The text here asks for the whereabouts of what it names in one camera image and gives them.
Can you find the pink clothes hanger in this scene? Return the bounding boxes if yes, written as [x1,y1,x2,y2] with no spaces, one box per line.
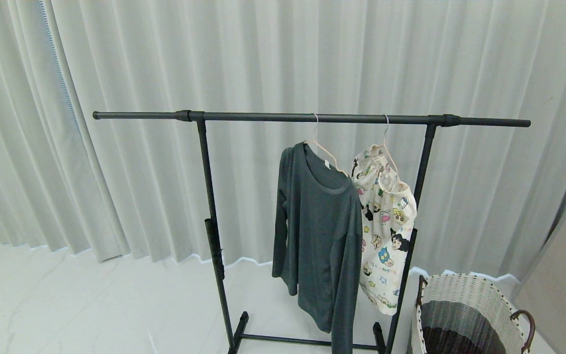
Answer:
[304,114,350,177]
[369,115,410,187]

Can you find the white curtain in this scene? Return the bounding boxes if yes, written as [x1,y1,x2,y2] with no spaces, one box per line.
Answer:
[0,0,566,286]

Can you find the cream printed garment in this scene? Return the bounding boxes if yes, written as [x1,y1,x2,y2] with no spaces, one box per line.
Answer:
[351,144,417,316]

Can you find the white laundry basket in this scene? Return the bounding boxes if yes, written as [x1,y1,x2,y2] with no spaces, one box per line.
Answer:
[411,273,536,354]

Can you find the dark green long-sleeved shirt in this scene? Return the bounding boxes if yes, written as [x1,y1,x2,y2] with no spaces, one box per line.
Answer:
[272,143,364,354]

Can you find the black clothes rack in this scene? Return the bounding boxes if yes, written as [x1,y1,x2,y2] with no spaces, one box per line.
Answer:
[92,110,532,354]

